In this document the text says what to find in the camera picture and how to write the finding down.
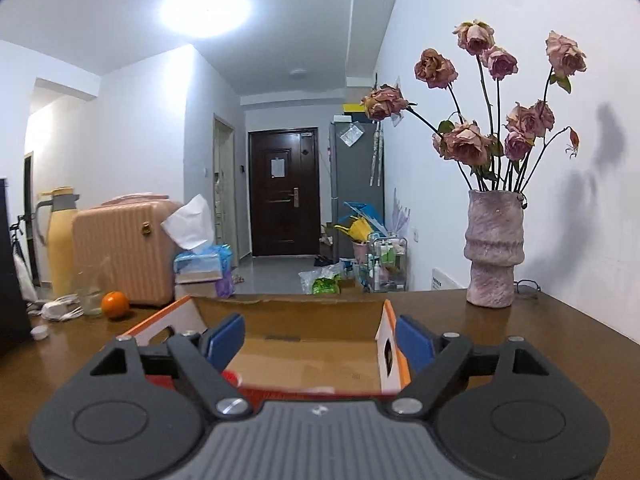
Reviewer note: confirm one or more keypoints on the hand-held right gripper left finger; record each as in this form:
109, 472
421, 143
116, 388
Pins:
227, 340

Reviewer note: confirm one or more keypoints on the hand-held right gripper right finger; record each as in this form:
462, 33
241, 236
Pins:
415, 345

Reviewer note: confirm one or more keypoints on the orange and white cardboard box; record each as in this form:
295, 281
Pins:
300, 320

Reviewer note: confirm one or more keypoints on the beige tissue pack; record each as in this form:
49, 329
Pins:
197, 289

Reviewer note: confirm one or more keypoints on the wheeled storage cart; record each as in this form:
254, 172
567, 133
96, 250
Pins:
387, 265

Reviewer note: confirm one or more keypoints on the green plastic bag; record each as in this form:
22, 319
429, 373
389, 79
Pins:
325, 285

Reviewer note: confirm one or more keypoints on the pink bucket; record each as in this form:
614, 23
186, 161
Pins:
360, 251

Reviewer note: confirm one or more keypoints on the orange fruit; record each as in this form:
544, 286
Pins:
115, 305

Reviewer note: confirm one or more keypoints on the blue tissue pack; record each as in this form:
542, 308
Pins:
192, 225

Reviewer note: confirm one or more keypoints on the pink textured ceramic vase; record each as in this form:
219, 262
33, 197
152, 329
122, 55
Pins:
492, 250

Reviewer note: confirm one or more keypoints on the yellow watering can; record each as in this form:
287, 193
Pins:
357, 230

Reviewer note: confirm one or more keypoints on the pink ribbed suitcase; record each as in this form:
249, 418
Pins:
120, 250

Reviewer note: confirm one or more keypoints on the blue folded rack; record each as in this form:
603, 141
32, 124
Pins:
365, 210

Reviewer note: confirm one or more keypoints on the clear glass cup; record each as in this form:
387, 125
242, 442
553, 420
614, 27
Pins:
90, 295

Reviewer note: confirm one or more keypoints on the dark brown entrance door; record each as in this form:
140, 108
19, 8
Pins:
282, 200

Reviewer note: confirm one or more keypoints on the grey refrigerator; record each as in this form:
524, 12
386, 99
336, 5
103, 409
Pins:
350, 185

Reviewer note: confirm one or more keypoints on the hanging folded umbrellas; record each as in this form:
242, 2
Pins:
376, 160

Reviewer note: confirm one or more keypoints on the yellow thermos jug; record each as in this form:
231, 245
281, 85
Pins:
60, 250

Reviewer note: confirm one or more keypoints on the bouquet of dried pink roses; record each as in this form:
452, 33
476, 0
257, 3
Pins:
467, 142

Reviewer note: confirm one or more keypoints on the paper sheet on refrigerator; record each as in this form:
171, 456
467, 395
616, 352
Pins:
351, 134

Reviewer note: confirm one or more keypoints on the black monitor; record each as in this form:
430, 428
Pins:
10, 285

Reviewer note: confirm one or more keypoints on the black tripod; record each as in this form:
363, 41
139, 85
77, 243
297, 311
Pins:
20, 225

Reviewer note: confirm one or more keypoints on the yellow box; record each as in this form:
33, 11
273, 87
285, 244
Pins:
354, 107

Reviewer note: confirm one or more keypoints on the round ceiling light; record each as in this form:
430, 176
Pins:
205, 7

